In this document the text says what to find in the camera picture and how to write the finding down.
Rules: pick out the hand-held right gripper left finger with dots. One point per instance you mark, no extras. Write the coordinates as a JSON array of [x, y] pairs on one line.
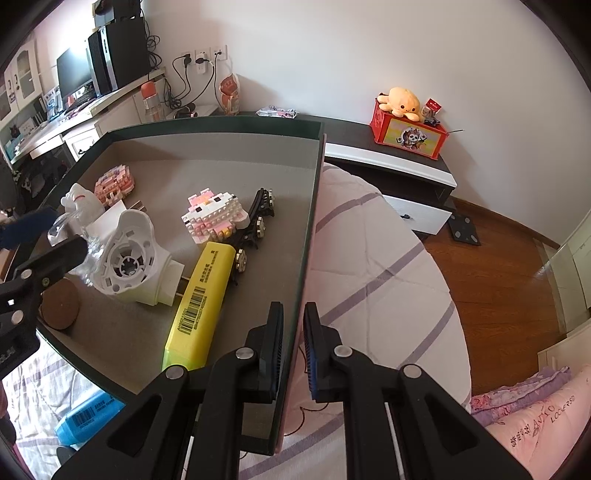
[[277, 360]]

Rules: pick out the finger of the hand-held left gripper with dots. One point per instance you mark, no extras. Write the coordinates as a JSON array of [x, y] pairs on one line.
[[51, 263], [27, 228]]

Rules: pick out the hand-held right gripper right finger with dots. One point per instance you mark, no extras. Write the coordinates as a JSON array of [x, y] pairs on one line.
[[311, 360]]

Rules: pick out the clear glass bottle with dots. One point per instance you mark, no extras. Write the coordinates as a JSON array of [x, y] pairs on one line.
[[94, 253]]

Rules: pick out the white hugging figurine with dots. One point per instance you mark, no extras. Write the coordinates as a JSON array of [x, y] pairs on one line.
[[81, 203]]

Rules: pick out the white card tray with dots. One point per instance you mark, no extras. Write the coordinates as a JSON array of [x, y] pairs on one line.
[[105, 220]]

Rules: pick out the yellow highlighter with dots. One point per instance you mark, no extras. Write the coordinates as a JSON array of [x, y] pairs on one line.
[[203, 300]]

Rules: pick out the pink building block toy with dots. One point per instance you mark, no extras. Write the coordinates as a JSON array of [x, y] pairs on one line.
[[113, 184]]

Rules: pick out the white pink block cat figure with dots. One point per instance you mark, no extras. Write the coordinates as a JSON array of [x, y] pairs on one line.
[[214, 214]]

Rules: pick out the pink box with green rim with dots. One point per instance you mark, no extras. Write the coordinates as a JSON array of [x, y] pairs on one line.
[[221, 166]]

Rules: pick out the round cork disc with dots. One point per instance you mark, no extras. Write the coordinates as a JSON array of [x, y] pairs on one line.
[[59, 304]]

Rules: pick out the blue highlighter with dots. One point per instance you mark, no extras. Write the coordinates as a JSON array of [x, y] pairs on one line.
[[87, 417]]

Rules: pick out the white desk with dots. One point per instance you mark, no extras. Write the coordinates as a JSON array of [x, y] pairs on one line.
[[78, 120]]

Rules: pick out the white glass door cabinet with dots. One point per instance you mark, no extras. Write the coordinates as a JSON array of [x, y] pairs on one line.
[[21, 78]]

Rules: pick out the black computer monitor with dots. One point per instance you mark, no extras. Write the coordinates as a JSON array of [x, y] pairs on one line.
[[71, 76]]

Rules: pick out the orange cap clear bottle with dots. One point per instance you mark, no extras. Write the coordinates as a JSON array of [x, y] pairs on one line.
[[150, 99]]

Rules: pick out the dark top bedside cabinet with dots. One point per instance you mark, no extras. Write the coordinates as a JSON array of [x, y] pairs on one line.
[[392, 184]]

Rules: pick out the black computer tower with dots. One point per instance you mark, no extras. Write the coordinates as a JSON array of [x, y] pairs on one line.
[[120, 55]]

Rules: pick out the black cylinder gadget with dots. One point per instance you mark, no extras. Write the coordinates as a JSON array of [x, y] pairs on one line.
[[190, 110]]

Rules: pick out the black floor scale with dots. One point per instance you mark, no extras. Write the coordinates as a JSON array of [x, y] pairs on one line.
[[465, 228]]

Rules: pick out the purple frilled blanket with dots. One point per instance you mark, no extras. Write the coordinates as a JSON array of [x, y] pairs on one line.
[[512, 392]]

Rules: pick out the black box on tower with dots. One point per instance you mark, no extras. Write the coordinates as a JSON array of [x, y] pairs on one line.
[[115, 8]]

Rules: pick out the white plug charger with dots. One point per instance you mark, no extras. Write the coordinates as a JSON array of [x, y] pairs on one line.
[[202, 67]]

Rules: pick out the red printed storage box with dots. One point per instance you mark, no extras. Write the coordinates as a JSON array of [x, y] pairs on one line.
[[408, 138]]

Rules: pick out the orange print snack bag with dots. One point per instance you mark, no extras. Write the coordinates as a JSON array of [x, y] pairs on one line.
[[229, 94]]

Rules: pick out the small plastic packet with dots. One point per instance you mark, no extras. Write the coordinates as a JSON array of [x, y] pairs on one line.
[[277, 111]]

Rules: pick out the pink printed pillow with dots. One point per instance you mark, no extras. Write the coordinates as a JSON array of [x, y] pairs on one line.
[[549, 434]]

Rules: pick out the orange octopus plush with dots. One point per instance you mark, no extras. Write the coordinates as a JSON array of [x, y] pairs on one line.
[[400, 100]]

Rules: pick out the white wardrobe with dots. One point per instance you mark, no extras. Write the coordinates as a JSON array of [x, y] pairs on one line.
[[575, 277]]

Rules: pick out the small red card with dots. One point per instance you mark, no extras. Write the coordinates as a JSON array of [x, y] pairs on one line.
[[432, 105]]

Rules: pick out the white wall outlet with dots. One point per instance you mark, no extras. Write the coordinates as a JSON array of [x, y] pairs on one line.
[[219, 51], [184, 58], [201, 54]]

